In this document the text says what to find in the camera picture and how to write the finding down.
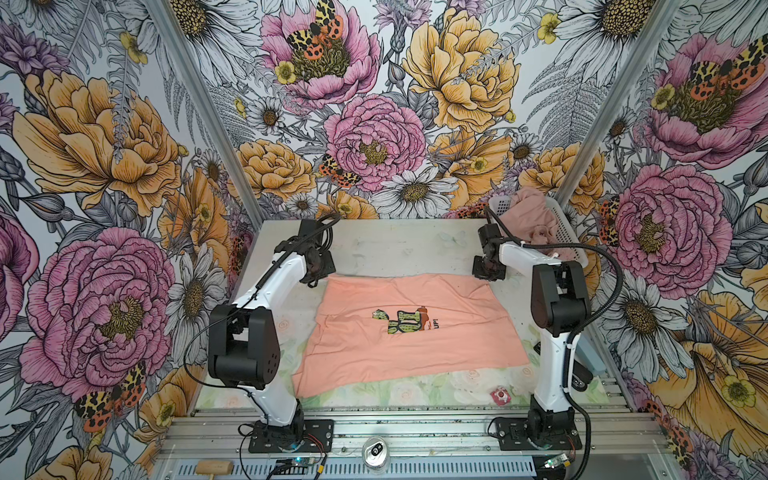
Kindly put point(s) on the small red white card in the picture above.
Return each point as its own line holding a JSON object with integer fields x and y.
{"x": 500, "y": 396}

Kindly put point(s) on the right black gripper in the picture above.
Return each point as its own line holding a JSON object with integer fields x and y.
{"x": 479, "y": 272}

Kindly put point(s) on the green circuit board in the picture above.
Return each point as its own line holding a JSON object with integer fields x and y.
{"x": 297, "y": 463}
{"x": 559, "y": 461}

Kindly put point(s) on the aluminium corner post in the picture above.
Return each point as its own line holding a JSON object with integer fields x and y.
{"x": 185, "y": 67}
{"x": 660, "y": 18}

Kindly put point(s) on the peach graphic t-shirt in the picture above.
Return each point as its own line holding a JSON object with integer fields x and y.
{"x": 371, "y": 329}

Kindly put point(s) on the white plastic laundry basket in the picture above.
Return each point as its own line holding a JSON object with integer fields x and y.
{"x": 565, "y": 233}

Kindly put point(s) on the light blue rectangular block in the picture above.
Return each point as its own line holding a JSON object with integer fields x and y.
{"x": 589, "y": 356}

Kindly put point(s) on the aluminium frame rail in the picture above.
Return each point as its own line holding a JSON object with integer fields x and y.
{"x": 440, "y": 432}

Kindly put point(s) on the white slotted cable duct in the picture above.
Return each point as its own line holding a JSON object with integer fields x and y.
{"x": 483, "y": 467}

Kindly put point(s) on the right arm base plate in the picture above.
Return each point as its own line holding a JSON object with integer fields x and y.
{"x": 515, "y": 433}

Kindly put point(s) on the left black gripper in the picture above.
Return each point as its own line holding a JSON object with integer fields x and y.
{"x": 329, "y": 268}

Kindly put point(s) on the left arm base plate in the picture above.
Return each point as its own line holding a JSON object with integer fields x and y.
{"x": 309, "y": 436}

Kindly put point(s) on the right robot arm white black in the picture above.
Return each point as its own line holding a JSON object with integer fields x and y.
{"x": 559, "y": 306}

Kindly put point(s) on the right green circuit board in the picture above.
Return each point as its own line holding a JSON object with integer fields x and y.
{"x": 559, "y": 461}

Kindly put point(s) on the wooden block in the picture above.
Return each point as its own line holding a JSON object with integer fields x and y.
{"x": 213, "y": 468}

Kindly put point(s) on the left green circuit board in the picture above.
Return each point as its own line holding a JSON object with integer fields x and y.
{"x": 297, "y": 463}

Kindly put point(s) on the silver drink can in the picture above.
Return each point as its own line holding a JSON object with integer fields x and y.
{"x": 376, "y": 455}

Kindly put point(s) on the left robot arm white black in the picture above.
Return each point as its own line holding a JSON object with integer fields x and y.
{"x": 243, "y": 346}

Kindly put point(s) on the dusty pink garment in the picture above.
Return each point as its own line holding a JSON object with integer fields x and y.
{"x": 529, "y": 219}

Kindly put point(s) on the left aluminium corner post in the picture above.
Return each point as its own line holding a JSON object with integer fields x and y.
{"x": 185, "y": 67}

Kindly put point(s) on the right aluminium corner post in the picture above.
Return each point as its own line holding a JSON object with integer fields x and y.
{"x": 660, "y": 18}

